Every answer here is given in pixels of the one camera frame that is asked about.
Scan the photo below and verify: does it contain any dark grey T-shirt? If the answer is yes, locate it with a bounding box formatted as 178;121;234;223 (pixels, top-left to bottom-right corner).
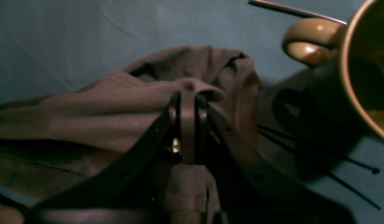
0;45;261;224

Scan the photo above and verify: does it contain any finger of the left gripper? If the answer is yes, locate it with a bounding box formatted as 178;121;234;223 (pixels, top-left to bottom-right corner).
195;95;356;224

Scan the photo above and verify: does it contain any black cable tie upper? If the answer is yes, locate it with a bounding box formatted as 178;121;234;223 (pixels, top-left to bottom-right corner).
256;124;380;175

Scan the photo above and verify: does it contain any blue table cloth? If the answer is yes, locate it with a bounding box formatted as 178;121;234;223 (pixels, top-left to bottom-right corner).
0;0;384;224

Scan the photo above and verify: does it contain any black cable tie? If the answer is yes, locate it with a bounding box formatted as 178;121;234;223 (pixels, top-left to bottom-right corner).
256;124;380;175
257;129;381;210

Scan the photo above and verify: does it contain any black cable tie lower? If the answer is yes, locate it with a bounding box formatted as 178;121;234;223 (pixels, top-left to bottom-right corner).
257;129;381;210

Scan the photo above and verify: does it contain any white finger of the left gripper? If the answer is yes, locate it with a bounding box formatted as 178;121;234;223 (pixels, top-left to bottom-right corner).
26;91;181;224

